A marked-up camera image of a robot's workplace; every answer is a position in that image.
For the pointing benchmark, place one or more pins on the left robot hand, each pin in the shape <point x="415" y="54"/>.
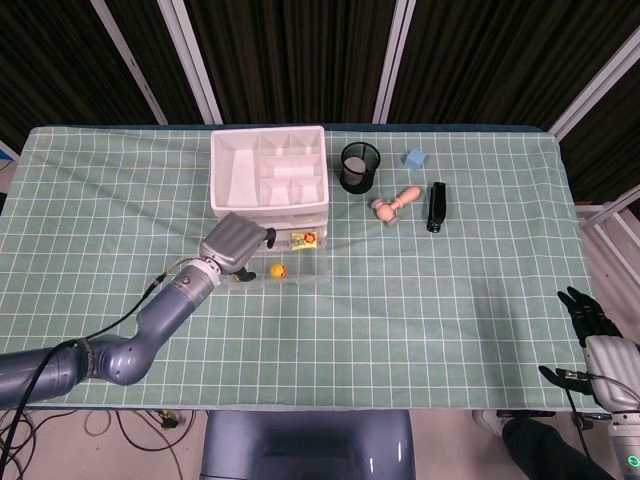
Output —
<point x="232" y="242"/>

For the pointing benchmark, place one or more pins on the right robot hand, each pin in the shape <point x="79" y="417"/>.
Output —
<point x="612" y="370"/>

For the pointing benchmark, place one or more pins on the small yellow toy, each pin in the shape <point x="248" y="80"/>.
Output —
<point x="278" y="271"/>

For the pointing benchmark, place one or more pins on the clear drawer with snack packet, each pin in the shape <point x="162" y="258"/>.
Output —
<point x="305" y="270"/>

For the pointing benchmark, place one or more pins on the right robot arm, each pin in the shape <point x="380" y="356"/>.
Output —
<point x="627" y="445"/>

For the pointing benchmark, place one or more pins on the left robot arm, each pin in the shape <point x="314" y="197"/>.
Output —
<point x="160" y="320"/>

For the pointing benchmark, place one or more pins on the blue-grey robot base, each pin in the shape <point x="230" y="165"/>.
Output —
<point x="305" y="445"/>

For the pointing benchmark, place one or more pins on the white plastic drawer organizer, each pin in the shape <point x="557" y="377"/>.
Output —
<point x="222" y="160"/>

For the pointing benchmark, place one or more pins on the yellow snack packet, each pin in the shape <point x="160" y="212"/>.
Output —
<point x="304" y="241"/>

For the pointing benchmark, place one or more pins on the person leg black trousers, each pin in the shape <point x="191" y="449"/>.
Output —
<point x="545" y="445"/>

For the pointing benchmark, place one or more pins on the white shoe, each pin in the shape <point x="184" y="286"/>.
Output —
<point x="487" y="422"/>

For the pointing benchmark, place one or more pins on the black mesh pen cup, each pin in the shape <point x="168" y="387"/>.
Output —
<point x="357" y="182"/>

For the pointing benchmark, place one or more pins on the wooden toy hammer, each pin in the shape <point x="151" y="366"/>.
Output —
<point x="387" y="211"/>

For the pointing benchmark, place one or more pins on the green checkered tablecloth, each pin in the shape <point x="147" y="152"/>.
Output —
<point x="400" y="325"/>

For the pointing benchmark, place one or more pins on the blue foam cube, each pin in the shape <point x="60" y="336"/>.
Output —
<point x="415" y="160"/>

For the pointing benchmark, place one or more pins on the black stapler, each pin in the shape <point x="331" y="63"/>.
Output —
<point x="436" y="205"/>

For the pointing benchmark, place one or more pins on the white frame post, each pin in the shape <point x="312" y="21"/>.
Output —
<point x="192" y="60"/>
<point x="395" y="60"/>
<point x="597" y="82"/>
<point x="130" y="62"/>

